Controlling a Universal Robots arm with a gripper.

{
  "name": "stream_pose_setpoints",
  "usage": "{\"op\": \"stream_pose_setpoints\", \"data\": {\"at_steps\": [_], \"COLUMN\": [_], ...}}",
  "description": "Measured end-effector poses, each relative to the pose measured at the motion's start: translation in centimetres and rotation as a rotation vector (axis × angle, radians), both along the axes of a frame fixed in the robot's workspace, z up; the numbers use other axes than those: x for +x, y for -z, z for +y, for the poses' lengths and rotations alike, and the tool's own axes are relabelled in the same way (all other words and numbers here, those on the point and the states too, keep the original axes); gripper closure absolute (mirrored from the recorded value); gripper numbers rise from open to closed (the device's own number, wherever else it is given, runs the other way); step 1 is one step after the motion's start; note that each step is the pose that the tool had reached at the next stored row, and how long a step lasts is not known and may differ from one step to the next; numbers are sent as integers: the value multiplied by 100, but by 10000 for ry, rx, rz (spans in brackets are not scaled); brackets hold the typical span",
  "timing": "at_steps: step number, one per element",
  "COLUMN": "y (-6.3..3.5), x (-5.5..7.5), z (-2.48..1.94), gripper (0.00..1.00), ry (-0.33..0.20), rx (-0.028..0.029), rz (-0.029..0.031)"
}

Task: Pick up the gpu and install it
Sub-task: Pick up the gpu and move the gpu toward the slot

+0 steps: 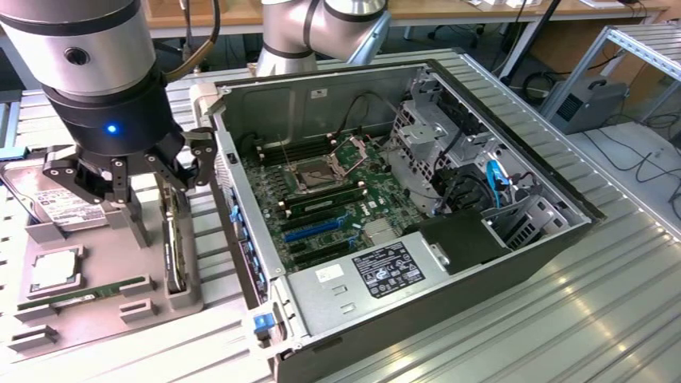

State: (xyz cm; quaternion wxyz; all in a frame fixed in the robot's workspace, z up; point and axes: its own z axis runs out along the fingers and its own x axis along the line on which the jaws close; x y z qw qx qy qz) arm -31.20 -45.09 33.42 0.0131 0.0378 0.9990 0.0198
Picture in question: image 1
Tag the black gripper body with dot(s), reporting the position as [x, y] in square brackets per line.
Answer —
[118, 115]

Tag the green GPU graphics card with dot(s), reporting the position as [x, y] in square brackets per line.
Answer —
[175, 247]

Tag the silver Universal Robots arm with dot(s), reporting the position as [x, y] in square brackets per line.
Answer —
[81, 52]

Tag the silver hard disk drive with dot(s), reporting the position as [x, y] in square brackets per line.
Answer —
[70, 215]

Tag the green motherboard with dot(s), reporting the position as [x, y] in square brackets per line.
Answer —
[266, 183]

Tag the thin metal locking lever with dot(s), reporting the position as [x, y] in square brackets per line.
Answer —
[286, 153]

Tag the black RAM slot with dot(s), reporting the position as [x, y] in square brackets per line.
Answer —
[320, 197]
[296, 152]
[294, 147]
[319, 192]
[298, 158]
[292, 142]

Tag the CPU socket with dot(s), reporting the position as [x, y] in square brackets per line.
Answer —
[311, 175]

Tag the silver CPU chip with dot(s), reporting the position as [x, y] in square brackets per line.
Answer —
[54, 271]

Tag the grey plastic parts rack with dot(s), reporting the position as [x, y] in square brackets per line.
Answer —
[107, 279]

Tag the long black expansion slot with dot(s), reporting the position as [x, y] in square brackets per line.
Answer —
[311, 223]
[324, 258]

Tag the green RAM stick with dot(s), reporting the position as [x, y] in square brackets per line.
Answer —
[81, 295]
[324, 206]

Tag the brown box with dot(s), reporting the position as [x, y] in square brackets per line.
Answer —
[165, 8]

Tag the blue expansion slot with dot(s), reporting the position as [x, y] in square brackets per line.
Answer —
[316, 233]

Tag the short black expansion slot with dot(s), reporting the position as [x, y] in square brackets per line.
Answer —
[300, 250]

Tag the metal socket cover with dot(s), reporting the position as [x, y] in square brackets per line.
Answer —
[348, 155]

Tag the silver chipset heatsink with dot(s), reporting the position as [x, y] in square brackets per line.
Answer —
[380, 232]

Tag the blue case release latch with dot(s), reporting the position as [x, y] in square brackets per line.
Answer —
[262, 323]

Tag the silver power supply unit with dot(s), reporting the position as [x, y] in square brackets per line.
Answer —
[346, 295]

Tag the silver disk bay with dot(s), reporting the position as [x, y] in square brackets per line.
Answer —
[527, 227]
[420, 131]

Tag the black plastic shroud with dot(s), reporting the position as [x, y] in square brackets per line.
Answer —
[458, 243]

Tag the black open PC case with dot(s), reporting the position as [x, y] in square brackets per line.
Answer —
[426, 319]

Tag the black office chair base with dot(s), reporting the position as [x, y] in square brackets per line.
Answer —
[471, 28]

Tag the black stand pole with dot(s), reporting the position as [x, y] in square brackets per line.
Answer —
[532, 38]

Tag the grey control box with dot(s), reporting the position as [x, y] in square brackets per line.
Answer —
[591, 107]

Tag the aluminium slat side table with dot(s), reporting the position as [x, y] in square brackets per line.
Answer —
[650, 44]

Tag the wooden desk white frame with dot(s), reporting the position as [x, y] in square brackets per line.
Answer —
[239, 16]
[596, 14]

